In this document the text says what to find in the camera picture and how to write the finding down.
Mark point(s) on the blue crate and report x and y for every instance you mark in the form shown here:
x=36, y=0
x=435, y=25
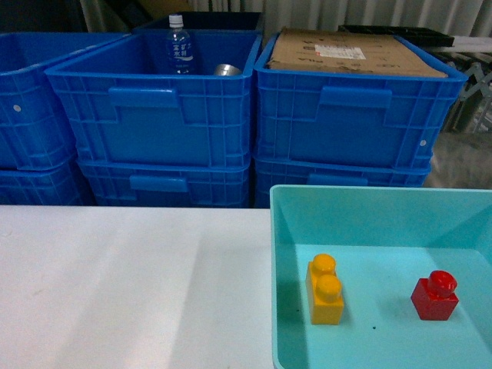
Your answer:
x=133, y=185
x=269, y=172
x=35, y=133
x=126, y=105
x=378, y=121
x=62, y=185

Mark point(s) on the blue crate left lower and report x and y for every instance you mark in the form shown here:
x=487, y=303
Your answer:
x=62, y=185

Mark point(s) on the blue crate centre lower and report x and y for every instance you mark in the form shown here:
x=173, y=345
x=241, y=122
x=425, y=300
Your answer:
x=133, y=185

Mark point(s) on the expandable roller conveyor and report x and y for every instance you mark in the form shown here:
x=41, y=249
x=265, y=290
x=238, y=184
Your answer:
x=471, y=113

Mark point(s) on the teal plastic bin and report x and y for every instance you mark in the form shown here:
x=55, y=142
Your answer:
x=383, y=240

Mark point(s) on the clear water bottle blue label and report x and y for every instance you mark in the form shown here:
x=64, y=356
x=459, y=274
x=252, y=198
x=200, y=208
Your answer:
x=179, y=47

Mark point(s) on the blue crate right lower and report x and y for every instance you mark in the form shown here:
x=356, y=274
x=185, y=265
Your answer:
x=269, y=172

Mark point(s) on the blue crate centre upper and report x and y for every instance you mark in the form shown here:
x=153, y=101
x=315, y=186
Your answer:
x=126, y=105

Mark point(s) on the silver metal can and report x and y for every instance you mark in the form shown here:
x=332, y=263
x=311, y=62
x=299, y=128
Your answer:
x=226, y=70

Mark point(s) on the yellow two-stud toy block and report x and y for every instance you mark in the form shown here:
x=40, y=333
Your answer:
x=324, y=291

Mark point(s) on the red toy block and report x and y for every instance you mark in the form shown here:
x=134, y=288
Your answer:
x=434, y=297

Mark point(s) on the blue crate right upper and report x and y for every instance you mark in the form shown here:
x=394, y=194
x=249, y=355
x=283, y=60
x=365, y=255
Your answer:
x=378, y=121

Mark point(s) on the blue crate left upper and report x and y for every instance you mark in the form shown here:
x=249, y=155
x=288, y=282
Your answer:
x=35, y=133

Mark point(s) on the black flat tray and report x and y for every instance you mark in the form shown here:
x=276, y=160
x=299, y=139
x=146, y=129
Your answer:
x=423, y=37

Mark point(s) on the brown cardboard box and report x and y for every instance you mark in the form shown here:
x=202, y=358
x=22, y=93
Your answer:
x=340, y=52

